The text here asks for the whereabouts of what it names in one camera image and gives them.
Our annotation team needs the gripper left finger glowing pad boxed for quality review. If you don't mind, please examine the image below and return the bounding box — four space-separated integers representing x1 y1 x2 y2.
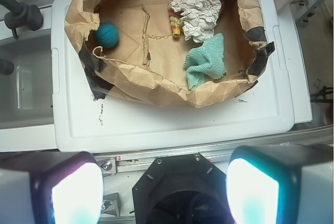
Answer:
1 151 104 223

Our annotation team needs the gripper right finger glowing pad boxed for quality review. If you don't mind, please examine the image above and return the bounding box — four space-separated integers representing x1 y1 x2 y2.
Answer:
226 144 333 223

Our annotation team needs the light blue microfiber cloth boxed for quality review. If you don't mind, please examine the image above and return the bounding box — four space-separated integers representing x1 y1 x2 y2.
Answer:
184 33 226 90

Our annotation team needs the white plastic bin lid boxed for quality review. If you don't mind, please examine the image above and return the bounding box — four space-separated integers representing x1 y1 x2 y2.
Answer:
51 0 296 153

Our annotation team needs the white sink basin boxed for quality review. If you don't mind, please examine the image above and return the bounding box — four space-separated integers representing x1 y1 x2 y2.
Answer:
1 29 54 129

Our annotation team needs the blue textured ball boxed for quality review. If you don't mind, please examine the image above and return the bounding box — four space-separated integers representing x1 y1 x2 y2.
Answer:
93 22 119 49

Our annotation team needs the brown paper bag tray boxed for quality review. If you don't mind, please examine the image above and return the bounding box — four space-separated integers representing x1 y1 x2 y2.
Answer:
65 0 275 108

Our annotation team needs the crumpled white paper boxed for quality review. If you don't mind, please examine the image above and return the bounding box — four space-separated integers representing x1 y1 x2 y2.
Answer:
168 0 222 43

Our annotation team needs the grey metal bracket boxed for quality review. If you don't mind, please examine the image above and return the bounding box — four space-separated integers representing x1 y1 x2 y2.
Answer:
101 193 121 217

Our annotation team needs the aluminium extrusion rail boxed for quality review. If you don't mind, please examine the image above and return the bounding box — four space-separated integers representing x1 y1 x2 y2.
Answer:
94 125 333 176

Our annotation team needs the black octagonal mount plate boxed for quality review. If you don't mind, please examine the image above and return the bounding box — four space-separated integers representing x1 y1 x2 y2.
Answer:
132 153 234 223

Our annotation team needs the multicolour rope toy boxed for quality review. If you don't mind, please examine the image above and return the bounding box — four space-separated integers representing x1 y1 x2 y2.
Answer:
168 0 225 39

